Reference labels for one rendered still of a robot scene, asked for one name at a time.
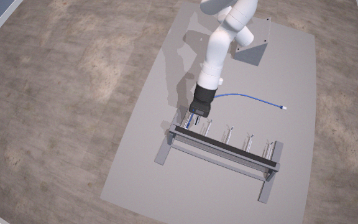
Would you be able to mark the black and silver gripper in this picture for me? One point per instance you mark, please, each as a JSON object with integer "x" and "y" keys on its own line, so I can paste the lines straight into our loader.
{"x": 205, "y": 90}

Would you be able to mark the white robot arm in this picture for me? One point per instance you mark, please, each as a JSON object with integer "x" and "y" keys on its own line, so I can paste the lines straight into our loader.
{"x": 232, "y": 26}

